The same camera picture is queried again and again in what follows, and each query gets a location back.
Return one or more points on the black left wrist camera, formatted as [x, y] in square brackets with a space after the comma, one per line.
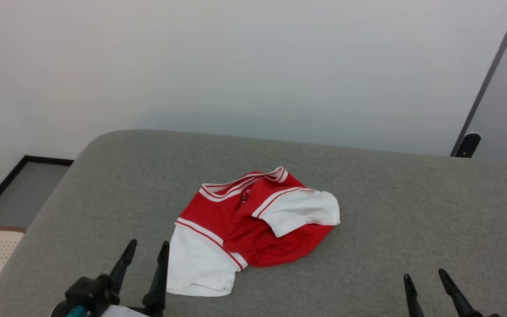
[88, 290]

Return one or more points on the black rounded wall bracket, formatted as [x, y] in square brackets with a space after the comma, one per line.
[468, 145]

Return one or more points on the red and white jersey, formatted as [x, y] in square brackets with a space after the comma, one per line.
[236, 220]

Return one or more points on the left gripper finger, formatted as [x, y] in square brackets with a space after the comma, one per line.
[159, 286]
[123, 264]

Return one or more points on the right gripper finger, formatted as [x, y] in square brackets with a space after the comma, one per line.
[458, 299]
[413, 299]

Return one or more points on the black skirting board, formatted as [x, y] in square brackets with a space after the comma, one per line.
[46, 159]

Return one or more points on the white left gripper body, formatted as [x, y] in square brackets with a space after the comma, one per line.
[121, 311]

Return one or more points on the grey partition post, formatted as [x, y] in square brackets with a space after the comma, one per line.
[491, 70]

